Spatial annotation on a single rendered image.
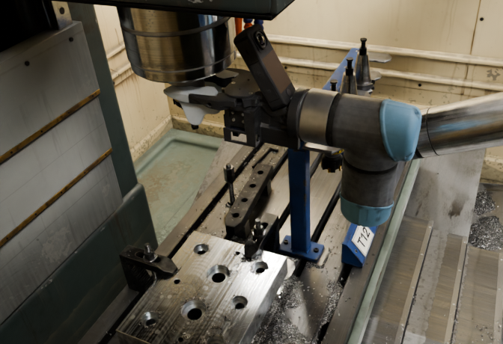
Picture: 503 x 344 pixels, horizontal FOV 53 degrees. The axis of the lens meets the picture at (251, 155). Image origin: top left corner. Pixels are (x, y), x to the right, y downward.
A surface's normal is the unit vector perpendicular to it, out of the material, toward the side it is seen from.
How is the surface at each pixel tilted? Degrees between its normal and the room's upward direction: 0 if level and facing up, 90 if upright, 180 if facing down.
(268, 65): 61
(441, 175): 24
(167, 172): 0
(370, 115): 37
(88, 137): 91
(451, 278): 7
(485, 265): 8
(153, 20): 90
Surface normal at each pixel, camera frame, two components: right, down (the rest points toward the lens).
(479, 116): -0.62, -0.20
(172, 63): -0.06, 0.57
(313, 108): -0.33, -0.21
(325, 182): -0.07, -0.82
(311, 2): -0.43, 0.54
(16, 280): 0.90, 0.18
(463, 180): -0.24, -0.54
